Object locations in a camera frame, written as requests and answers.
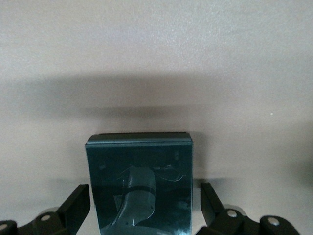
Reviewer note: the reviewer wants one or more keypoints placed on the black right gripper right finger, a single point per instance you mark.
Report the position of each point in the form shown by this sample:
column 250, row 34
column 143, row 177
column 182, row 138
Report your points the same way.
column 215, row 220

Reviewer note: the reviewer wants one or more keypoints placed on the black phone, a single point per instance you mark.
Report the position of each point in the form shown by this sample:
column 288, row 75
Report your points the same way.
column 139, row 161

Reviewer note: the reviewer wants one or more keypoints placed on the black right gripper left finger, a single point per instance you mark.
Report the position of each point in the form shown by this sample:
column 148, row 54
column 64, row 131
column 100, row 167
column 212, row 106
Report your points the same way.
column 66, row 218

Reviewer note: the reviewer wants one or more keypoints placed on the large table cover mat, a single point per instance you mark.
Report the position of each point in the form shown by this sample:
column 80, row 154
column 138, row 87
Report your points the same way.
column 156, row 49

